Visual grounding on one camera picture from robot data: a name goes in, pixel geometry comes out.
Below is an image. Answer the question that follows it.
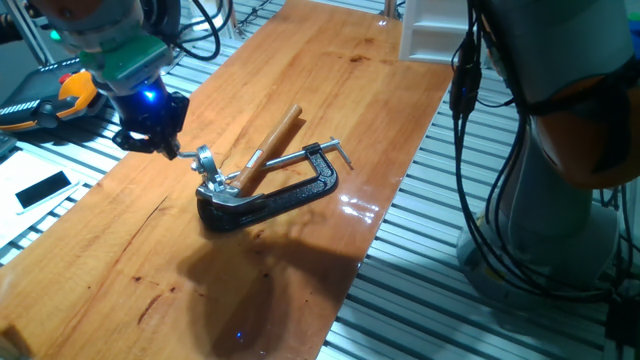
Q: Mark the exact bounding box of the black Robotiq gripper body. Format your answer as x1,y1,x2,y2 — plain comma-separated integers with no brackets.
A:
107,74,191,151

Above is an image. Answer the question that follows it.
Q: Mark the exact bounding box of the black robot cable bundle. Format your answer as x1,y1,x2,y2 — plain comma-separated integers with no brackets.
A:
447,0,616,304

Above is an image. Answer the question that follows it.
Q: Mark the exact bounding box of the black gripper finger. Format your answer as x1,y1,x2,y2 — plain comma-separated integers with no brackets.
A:
162,137,182,162
111,128,154,154

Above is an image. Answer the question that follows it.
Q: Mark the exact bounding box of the black orange teach pendant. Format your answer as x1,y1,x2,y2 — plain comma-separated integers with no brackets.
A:
0,58,109,134

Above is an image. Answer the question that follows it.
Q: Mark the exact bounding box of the white shelf box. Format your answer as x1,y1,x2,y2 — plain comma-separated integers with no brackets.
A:
398,0,474,64

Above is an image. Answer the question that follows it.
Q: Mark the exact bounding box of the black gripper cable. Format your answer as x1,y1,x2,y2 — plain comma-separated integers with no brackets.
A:
172,0,236,62

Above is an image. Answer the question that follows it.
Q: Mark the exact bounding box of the white paper sheet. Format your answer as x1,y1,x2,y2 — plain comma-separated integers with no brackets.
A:
0,149,84,249

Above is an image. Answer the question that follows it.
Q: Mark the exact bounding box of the green wrist mount plate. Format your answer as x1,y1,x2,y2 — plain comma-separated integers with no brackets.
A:
78,33,175,96

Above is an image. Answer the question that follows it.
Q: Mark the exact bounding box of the black steel C-clamp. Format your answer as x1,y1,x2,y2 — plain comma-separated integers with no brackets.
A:
196,137,355,234

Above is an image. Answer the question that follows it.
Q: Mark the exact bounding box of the white smartphone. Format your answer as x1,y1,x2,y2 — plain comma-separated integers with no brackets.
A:
14,168,81,215

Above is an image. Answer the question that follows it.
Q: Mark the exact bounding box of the wooden handle claw hammer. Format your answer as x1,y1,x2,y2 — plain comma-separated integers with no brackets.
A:
195,103,304,217

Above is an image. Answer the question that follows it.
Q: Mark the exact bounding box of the grey metal frame bar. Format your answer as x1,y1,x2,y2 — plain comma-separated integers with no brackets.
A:
4,0,55,67

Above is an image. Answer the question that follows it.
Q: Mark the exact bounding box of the glossy wooden board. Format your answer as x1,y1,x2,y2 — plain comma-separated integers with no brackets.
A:
0,0,455,360

